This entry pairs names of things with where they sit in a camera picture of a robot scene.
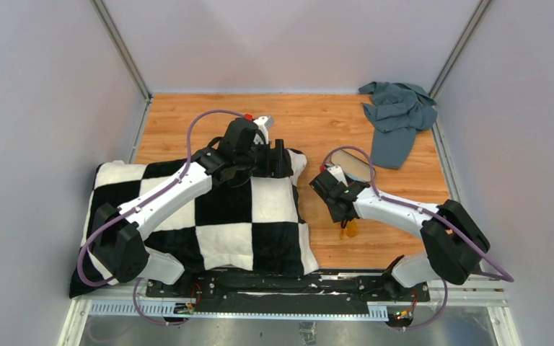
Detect orange sunglasses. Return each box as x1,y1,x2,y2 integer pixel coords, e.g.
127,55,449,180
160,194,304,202
339,220,359,239

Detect black glasses case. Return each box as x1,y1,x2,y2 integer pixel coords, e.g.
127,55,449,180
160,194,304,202
329,149,371,182

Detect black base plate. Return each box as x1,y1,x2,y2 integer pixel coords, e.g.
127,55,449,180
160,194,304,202
146,268,430,315

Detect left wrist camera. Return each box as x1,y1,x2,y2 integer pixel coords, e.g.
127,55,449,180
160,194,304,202
244,113,274,144

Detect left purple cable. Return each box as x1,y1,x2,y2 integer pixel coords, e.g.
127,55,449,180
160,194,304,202
76,110,254,327

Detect black white checkered pillow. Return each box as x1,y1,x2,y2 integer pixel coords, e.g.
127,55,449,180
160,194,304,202
82,148,319,276

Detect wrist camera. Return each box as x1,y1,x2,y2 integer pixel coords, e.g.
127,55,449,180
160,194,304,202
244,113,274,144
322,165,349,186

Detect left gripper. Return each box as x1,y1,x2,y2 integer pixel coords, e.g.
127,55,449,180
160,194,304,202
235,138,293,179

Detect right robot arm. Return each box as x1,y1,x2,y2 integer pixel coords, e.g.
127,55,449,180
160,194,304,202
309,167,491,301

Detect grey-blue crumpled cloth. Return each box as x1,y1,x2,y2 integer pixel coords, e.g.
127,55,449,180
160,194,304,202
358,81,438,169

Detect white slotted cable duct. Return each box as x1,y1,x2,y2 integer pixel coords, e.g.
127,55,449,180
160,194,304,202
88,299,390,321

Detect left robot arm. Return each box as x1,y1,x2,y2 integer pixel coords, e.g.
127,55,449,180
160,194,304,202
77,114,293,298

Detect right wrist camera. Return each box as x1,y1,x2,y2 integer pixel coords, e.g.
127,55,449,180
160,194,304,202
322,165,349,186

